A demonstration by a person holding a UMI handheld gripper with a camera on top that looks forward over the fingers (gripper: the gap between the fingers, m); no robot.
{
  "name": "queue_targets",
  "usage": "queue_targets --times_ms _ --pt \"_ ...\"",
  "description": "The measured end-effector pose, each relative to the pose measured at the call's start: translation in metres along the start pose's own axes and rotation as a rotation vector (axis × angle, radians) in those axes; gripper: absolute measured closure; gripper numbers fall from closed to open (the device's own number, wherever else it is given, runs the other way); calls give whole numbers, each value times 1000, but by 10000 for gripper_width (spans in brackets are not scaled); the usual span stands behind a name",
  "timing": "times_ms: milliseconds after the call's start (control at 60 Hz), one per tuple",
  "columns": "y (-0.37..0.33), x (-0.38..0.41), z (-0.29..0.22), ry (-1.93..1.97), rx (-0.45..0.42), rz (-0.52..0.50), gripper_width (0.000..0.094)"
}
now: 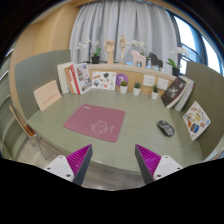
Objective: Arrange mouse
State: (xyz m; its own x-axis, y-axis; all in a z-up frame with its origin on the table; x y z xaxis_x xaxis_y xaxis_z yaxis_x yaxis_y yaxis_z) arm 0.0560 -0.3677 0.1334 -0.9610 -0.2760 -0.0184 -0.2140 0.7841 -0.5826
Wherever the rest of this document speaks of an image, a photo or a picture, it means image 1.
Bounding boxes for wooden ledge shelf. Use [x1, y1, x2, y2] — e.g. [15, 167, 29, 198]
[87, 63, 178, 82]

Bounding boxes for wooden chair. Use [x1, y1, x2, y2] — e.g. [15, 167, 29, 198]
[8, 104, 48, 161]

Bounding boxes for wooden artist mannequin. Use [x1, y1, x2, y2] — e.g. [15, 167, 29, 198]
[117, 33, 131, 65]

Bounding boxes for white book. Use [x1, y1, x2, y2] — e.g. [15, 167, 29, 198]
[56, 61, 75, 95]

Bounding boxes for white sheet with colourful stickers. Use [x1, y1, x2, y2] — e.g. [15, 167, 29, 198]
[182, 100, 212, 142]

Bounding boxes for purple round sign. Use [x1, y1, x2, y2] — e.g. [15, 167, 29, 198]
[115, 72, 130, 88]

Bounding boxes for black horse figurine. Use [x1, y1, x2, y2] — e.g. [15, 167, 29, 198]
[147, 51, 164, 70]

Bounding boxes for window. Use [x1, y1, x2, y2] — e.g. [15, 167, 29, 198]
[173, 14, 223, 76]

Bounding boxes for pink mouse pad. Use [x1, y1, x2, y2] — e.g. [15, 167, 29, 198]
[63, 103, 126, 144]

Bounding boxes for white picture collage sheet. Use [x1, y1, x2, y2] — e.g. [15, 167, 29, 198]
[91, 71, 117, 91]

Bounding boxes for wooden hand model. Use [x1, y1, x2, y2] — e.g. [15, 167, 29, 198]
[104, 38, 116, 65]

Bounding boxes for white books stack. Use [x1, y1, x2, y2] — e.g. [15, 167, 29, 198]
[173, 75, 196, 112]

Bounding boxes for white orchid in black pot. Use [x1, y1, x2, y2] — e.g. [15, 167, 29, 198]
[76, 38, 102, 65]
[130, 39, 148, 58]
[165, 46, 190, 78]

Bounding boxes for light grey curtain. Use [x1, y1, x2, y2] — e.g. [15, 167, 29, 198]
[68, 1, 179, 66]

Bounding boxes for peach card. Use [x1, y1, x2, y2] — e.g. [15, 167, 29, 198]
[33, 79, 63, 112]

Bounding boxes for pink horse figurine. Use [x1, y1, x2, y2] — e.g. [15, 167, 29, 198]
[129, 49, 147, 69]

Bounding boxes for green desk partition panel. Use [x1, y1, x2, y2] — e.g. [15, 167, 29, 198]
[184, 60, 224, 161]
[13, 49, 72, 119]

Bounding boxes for white wall socket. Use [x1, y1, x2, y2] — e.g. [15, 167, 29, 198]
[142, 74, 156, 88]
[157, 77, 170, 91]

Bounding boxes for dark grey computer mouse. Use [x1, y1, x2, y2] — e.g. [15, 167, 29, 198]
[156, 119, 176, 138]

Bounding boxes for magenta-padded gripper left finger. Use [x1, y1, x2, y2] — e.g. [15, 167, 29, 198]
[43, 143, 94, 187]

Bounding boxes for brown book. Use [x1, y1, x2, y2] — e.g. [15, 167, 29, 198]
[64, 65, 77, 95]

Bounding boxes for red-spined photo magazine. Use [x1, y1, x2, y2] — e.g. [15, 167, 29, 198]
[69, 62, 93, 96]

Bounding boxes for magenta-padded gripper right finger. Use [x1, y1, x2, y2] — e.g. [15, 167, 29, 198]
[134, 143, 184, 185]

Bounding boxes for small plant in white pot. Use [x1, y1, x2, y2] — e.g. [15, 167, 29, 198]
[119, 80, 129, 95]
[132, 82, 142, 97]
[150, 85, 160, 101]

